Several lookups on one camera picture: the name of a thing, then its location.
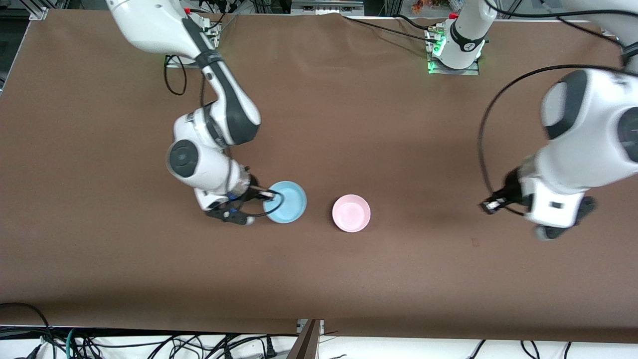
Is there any brown table cover sheet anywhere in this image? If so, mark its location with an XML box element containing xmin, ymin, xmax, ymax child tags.
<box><xmin>0</xmin><ymin>9</ymin><xmax>638</xmax><ymax>344</ymax></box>

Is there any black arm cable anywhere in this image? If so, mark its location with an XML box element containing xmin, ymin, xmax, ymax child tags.
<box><xmin>478</xmin><ymin>64</ymin><xmax>626</xmax><ymax>217</ymax></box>
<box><xmin>163</xmin><ymin>54</ymin><xmax>286</xmax><ymax>218</ymax></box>

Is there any black looped floor cable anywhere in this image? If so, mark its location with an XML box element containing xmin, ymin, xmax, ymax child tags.
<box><xmin>0</xmin><ymin>302</ymin><xmax>52</xmax><ymax>346</ymax></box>

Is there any grey power strip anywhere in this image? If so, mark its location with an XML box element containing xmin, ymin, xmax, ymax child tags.
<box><xmin>291</xmin><ymin>0</ymin><xmax>365</xmax><ymax>14</ymax></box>

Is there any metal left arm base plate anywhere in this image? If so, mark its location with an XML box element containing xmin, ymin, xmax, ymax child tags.
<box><xmin>426</xmin><ymin>26</ymin><xmax>480</xmax><ymax>76</ymax></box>

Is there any metal table support bracket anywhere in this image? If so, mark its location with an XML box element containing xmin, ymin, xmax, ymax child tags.
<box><xmin>287</xmin><ymin>319</ymin><xmax>325</xmax><ymax>359</ymax></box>

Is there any blue plastic bowl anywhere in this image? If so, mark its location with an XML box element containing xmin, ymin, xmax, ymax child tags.
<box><xmin>263</xmin><ymin>181</ymin><xmax>308</xmax><ymax>224</ymax></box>

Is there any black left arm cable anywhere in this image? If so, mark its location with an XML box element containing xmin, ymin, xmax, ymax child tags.
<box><xmin>478</xmin><ymin>64</ymin><xmax>626</xmax><ymax>217</ymax></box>

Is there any short black table cable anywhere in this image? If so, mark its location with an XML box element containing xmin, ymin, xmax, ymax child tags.
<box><xmin>396</xmin><ymin>14</ymin><xmax>438</xmax><ymax>33</ymax></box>

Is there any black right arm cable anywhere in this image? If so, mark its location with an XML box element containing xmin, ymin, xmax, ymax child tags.
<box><xmin>163</xmin><ymin>54</ymin><xmax>286</xmax><ymax>218</ymax></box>

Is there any teal floor cable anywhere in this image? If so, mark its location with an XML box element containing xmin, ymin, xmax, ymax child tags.
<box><xmin>66</xmin><ymin>328</ymin><xmax>81</xmax><ymax>359</ymax></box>

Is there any long black table cable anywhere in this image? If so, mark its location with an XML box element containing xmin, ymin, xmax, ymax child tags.
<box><xmin>341</xmin><ymin>14</ymin><xmax>435</xmax><ymax>43</ymax></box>

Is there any white plastic bowl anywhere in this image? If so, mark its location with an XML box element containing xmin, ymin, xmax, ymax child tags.
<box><xmin>332</xmin><ymin>194</ymin><xmax>371</xmax><ymax>233</ymax></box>

